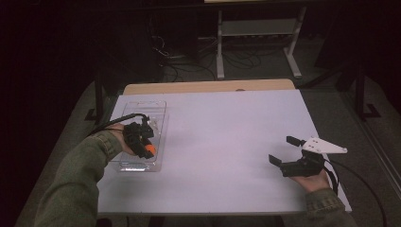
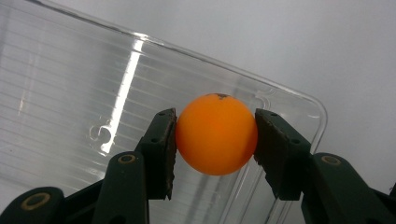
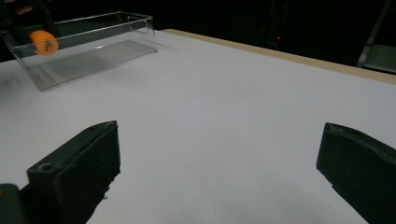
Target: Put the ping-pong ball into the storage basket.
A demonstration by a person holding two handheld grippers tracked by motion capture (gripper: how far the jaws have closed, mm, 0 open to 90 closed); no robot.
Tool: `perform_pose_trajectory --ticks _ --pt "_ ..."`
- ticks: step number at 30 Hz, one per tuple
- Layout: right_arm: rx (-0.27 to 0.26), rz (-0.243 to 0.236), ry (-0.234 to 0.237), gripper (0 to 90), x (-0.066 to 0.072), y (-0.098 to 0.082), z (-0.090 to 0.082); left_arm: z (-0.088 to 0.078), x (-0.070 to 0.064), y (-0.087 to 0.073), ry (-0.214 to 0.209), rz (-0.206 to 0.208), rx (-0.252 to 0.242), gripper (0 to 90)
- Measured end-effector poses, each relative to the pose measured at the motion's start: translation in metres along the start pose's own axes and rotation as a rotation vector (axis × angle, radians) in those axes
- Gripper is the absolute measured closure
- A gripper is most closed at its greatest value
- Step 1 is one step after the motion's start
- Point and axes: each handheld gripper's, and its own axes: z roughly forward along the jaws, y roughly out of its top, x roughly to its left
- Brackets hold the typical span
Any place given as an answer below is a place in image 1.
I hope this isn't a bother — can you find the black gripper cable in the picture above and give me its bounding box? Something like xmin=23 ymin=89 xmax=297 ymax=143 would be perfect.
xmin=85 ymin=113 xmax=150 ymax=137
xmin=323 ymin=158 xmax=388 ymax=227

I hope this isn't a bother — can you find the tangle of black floor cables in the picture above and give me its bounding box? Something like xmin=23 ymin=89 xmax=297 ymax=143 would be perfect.
xmin=150 ymin=33 xmax=263 ymax=83

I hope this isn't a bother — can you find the aluminium floor rail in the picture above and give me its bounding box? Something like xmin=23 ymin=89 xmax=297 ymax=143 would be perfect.
xmin=341 ymin=93 xmax=401 ymax=198

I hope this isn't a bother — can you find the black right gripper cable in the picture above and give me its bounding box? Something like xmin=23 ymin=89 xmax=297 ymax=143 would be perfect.
xmin=323 ymin=158 xmax=388 ymax=227

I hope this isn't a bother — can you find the black metal stand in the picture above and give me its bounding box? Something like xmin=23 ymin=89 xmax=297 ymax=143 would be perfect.
xmin=83 ymin=67 xmax=106 ymax=125
xmin=353 ymin=61 xmax=381 ymax=121

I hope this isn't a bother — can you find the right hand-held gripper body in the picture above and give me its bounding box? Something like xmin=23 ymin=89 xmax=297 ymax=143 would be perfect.
xmin=279 ymin=136 xmax=349 ymax=178

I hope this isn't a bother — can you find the clear plastic tray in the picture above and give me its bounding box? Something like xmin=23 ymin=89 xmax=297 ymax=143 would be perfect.
xmin=110 ymin=100 xmax=170 ymax=173

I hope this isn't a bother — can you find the white metal desk frame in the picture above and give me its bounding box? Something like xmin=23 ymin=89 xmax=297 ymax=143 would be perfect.
xmin=216 ymin=6 xmax=307 ymax=80

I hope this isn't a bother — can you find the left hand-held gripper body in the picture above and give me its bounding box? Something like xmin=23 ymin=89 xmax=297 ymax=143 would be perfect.
xmin=122 ymin=115 xmax=156 ymax=159

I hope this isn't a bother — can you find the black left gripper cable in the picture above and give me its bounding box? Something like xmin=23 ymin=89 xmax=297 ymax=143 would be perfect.
xmin=85 ymin=113 xmax=150 ymax=137

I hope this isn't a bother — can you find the person's right hand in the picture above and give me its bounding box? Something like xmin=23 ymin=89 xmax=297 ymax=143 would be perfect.
xmin=289 ymin=168 xmax=332 ymax=194

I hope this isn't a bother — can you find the person's left hand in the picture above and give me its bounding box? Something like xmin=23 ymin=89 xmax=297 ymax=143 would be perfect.
xmin=108 ymin=123 xmax=137 ymax=157

